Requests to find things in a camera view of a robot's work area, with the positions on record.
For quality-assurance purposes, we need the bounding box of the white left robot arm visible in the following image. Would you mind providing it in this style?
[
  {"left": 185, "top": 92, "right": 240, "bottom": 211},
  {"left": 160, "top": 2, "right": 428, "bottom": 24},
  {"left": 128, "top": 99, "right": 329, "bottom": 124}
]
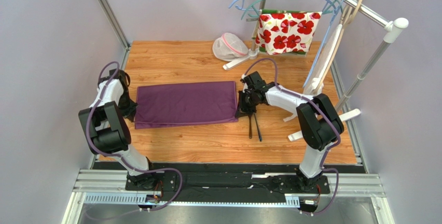
[{"left": 78, "top": 69, "right": 156, "bottom": 188}]

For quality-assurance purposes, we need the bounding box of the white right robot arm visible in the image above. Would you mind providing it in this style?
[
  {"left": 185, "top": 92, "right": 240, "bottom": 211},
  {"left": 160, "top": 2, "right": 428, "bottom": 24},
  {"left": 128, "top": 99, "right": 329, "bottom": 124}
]
[{"left": 235, "top": 72, "right": 344, "bottom": 188}]

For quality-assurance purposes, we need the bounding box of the purple cloth napkin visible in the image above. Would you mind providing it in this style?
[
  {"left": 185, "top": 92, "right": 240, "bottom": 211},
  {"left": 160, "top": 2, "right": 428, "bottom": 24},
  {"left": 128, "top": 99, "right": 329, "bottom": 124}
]
[{"left": 134, "top": 81, "right": 238, "bottom": 129}]

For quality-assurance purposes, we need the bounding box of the blue thin wire hanger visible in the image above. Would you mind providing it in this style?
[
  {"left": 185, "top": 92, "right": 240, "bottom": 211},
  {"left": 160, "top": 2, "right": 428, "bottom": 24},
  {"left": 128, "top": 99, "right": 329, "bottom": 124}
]
[{"left": 302, "top": 0, "right": 344, "bottom": 88}]

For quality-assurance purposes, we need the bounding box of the red poppy floral cloth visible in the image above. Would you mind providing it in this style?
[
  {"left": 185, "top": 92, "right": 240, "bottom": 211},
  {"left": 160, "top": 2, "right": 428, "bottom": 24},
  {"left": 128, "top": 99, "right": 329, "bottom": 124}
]
[{"left": 255, "top": 10, "right": 323, "bottom": 55}]

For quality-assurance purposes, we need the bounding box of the metal clothes rack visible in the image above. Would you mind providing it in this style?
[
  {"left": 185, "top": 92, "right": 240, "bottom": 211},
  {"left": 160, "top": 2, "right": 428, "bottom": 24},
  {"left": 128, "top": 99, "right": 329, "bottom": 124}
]
[{"left": 223, "top": 0, "right": 409, "bottom": 142}]

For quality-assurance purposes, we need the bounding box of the white mesh laundry bag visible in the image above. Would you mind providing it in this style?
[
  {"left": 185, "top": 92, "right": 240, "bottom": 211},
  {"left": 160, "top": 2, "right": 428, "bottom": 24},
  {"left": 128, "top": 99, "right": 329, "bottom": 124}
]
[{"left": 212, "top": 33, "right": 248, "bottom": 62}]

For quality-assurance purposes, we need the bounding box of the white towel on hanger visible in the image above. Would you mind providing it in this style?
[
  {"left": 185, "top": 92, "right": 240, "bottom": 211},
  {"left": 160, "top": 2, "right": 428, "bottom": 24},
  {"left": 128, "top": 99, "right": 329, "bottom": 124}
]
[{"left": 303, "top": 24, "right": 342, "bottom": 95}]

